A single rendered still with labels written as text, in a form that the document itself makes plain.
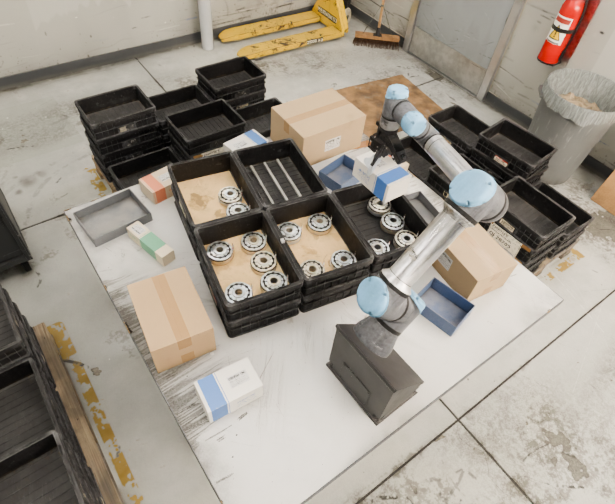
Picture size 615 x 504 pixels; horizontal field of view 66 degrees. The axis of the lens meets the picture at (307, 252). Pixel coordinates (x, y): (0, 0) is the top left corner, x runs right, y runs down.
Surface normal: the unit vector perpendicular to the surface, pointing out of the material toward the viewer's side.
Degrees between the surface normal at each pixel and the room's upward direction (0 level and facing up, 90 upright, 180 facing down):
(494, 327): 0
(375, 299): 55
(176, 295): 0
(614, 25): 90
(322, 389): 0
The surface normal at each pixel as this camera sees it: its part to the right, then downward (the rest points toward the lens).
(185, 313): 0.08, -0.64
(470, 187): -0.54, -0.36
